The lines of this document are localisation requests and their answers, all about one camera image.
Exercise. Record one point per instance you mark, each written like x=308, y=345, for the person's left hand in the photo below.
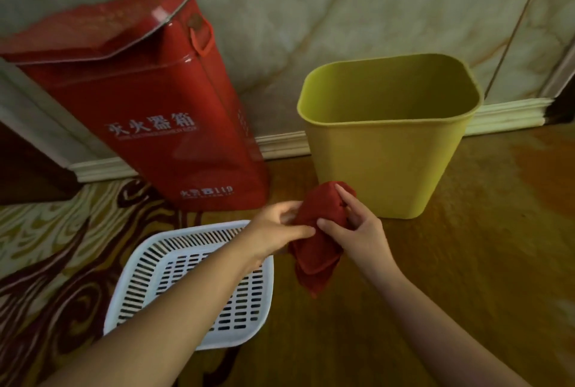
x=265, y=231

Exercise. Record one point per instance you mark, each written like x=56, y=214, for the person's right hand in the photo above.
x=364, y=231

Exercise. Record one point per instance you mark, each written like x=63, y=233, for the person's left thumb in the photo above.
x=296, y=232

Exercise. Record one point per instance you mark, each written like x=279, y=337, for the person's right thumb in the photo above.
x=330, y=226

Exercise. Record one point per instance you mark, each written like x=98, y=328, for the red cloth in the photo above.
x=316, y=252

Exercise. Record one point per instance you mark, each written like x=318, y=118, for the person's left forearm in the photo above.
x=170, y=315

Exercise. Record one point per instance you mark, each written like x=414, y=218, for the person's right forearm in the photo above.
x=431, y=324

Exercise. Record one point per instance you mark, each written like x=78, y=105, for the yellow-green plastic waste bin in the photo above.
x=386, y=162

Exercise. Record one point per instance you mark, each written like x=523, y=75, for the white slotted plastic basket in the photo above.
x=148, y=265

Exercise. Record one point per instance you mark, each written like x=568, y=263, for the red metal fire extinguisher box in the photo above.
x=148, y=99

